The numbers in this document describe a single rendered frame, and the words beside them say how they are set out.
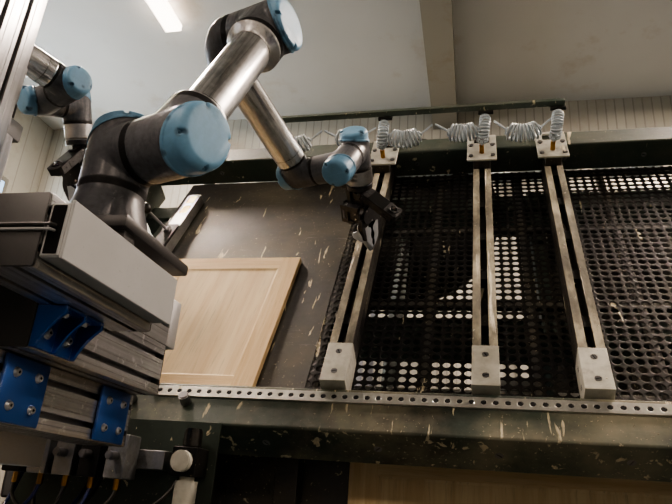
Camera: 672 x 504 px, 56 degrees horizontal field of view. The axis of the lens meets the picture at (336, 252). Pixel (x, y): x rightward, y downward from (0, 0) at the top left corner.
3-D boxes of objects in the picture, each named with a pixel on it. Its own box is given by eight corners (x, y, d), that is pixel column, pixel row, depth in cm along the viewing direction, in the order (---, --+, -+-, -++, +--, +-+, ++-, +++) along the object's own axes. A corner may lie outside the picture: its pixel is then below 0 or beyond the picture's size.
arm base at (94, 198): (118, 223, 98) (130, 167, 102) (33, 225, 101) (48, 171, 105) (162, 259, 112) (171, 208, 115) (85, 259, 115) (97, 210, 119)
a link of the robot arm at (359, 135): (333, 135, 163) (344, 123, 169) (338, 174, 168) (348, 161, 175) (361, 136, 160) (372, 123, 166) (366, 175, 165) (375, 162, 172)
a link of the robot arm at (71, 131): (81, 122, 170) (55, 124, 172) (83, 140, 171) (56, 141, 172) (98, 125, 177) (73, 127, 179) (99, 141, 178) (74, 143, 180)
